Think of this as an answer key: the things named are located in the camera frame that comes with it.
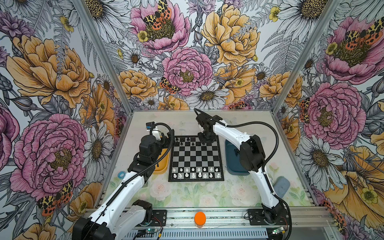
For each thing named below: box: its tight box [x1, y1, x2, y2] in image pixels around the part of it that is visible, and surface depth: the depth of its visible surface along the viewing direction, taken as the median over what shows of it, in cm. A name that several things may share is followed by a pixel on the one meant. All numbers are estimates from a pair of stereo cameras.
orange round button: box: [194, 211, 207, 228], surface depth 67 cm
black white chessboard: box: [168, 135, 225, 182], surface depth 93 cm
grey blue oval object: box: [273, 176, 290, 199], surface depth 83 cm
